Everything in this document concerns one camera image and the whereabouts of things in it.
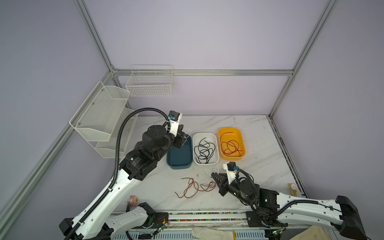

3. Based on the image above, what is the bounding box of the yellow plastic bin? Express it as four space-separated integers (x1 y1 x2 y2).
218 128 246 162

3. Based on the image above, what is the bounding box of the white wire basket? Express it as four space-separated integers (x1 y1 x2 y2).
126 65 174 97

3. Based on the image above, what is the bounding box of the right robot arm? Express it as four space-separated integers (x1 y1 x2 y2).
211 167 368 240

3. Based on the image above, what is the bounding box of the white mesh two-tier shelf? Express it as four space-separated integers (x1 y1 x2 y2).
69 82 133 159

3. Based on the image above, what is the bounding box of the black cable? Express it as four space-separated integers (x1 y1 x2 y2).
194 137 217 164

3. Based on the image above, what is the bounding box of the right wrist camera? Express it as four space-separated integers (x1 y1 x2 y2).
223 162 239 185

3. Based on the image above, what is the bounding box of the cable pile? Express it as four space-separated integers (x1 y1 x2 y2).
174 176 217 199

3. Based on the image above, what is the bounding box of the teal plastic bin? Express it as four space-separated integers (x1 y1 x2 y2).
167 137 193 170

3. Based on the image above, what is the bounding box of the small pink toy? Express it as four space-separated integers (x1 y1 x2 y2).
128 196 138 207

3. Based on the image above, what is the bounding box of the beige cloth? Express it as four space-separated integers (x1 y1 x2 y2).
290 226 330 240

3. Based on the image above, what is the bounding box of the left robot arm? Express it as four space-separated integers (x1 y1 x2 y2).
59 108 185 240

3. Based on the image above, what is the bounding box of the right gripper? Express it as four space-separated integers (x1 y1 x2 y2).
209 172 251 206

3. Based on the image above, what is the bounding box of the white plastic bin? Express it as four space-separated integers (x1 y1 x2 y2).
192 133 220 166

